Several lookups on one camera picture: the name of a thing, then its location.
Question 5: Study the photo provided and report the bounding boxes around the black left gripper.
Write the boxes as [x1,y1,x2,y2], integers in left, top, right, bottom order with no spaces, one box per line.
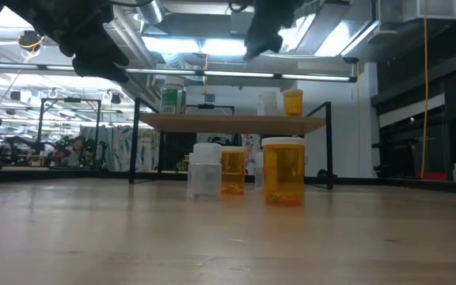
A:
[33,0,131,84]

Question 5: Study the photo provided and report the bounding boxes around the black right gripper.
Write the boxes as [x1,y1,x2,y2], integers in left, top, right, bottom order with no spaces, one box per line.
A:
[243,0,304,61]

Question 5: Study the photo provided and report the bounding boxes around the orange pill bottle white cap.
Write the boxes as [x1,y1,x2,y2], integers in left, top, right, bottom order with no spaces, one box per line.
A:
[220,146,248,196]
[261,136,306,207]
[282,88,305,117]

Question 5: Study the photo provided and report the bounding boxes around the large green-label gummy bottle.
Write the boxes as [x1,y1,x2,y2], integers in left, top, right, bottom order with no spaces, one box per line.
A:
[160,76,188,116]

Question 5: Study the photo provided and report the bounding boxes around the clear ribbed-cap pill bottle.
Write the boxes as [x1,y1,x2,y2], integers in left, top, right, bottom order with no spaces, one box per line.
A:
[187,142,223,200]

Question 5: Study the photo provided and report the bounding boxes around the wooden shelf with black legs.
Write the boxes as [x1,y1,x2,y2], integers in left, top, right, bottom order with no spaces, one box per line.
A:
[128,97,336,190]

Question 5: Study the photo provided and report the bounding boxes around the round black ceiling device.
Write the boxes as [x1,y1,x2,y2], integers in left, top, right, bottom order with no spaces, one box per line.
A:
[17,29,46,51]

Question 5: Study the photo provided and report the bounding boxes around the person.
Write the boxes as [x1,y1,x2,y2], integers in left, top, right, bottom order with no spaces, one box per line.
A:
[69,136,89,165]

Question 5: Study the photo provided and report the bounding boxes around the grey patterned curtain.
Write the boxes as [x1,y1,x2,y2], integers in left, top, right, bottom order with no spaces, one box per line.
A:
[79,124,162,172]

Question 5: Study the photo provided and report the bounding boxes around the colourful poster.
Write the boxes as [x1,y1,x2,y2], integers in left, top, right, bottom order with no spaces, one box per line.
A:
[241,133,262,175]

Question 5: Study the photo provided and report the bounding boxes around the red storage bin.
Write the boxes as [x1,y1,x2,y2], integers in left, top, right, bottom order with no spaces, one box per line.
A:
[415,171,449,182]

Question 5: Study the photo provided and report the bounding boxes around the black frame bar with lights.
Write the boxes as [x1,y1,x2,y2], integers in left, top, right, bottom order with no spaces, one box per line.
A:
[0,61,359,83]

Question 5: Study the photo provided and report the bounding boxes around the black background rig frame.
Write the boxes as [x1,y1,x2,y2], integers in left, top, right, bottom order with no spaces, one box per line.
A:
[184,103,236,116]
[35,97,102,169]

